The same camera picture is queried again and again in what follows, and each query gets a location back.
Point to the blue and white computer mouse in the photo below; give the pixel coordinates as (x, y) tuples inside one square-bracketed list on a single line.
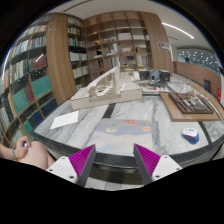
[(191, 135)]

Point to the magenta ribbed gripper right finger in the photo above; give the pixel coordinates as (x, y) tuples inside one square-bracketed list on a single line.
[(146, 161)]

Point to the ceiling strip light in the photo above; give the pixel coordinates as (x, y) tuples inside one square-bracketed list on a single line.
[(178, 29)]

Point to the white paper sheet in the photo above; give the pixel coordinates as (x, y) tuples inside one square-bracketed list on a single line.
[(65, 119)]

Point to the person's bare knee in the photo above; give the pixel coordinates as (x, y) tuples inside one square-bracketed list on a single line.
[(37, 155)]

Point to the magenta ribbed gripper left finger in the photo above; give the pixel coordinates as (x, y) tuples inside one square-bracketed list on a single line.
[(82, 163)]

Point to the person's hand holding object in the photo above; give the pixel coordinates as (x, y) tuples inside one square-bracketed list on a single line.
[(22, 147)]

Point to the glass-covered site model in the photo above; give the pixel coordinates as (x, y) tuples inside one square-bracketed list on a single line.
[(180, 87)]

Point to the brown architectural model on board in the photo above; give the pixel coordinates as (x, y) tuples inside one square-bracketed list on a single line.
[(183, 108)]

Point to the left bookshelf with books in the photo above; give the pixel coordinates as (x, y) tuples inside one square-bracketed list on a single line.
[(45, 67)]

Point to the wooden display shelf unit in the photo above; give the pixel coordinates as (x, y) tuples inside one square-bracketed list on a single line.
[(117, 39)]

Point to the white architectural model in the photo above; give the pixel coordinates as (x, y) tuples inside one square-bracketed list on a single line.
[(113, 86)]

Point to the pastel printed mouse pad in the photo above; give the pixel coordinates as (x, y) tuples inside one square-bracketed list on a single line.
[(118, 136)]

